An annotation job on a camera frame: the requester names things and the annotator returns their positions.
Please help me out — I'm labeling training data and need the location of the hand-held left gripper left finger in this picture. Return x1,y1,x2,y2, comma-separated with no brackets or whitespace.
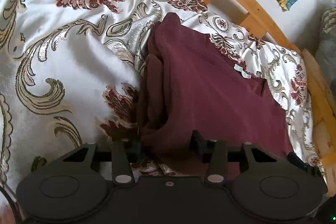
53,138,148,186

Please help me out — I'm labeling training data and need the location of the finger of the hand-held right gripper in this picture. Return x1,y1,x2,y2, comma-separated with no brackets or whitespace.
287,151,324,180

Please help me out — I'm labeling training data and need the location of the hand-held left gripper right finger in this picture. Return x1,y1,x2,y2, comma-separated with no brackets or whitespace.
190,131,279,186

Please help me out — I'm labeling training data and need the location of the maroon long-sleeve shirt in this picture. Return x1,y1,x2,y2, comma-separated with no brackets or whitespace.
136,12,295,178

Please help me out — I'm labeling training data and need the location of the clear plastic bag of clothes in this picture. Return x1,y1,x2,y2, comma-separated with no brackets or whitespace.
314,0,336,77

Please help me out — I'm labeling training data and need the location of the floral satin blanket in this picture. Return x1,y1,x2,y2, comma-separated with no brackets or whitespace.
0,0,327,203

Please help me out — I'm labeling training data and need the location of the black cable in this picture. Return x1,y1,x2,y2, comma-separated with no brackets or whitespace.
0,185,19,224

